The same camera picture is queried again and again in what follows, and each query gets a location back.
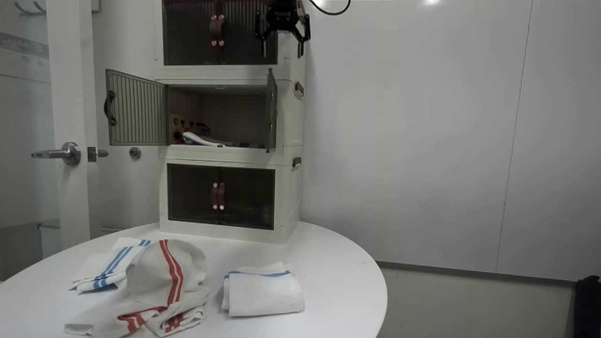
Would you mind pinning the white room door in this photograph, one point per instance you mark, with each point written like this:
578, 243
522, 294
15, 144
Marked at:
68, 95

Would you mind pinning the white towel with blue stripes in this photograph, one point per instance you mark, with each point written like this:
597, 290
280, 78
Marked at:
109, 266
263, 294

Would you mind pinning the white towel with red stripes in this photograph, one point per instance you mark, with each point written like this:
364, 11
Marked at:
156, 270

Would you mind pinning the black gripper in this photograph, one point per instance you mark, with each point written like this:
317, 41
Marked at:
282, 12

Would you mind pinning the clear ribbed bin lid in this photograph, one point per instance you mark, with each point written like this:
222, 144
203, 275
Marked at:
270, 114

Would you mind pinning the silver door latch plate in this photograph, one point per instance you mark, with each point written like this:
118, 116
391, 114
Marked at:
94, 155

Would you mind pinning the smoked ribbed cabinet door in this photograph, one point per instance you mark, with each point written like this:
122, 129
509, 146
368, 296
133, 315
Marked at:
190, 195
188, 31
133, 106
244, 44
246, 200

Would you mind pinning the wooden toy button panel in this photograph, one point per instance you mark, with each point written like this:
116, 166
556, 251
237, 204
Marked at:
180, 123

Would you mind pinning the round silver door knob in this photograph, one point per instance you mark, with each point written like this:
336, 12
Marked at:
133, 153

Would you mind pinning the black case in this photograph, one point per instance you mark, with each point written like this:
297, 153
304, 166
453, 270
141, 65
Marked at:
588, 311

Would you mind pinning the metal cabinet side latch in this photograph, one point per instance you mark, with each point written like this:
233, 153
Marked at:
295, 163
299, 89

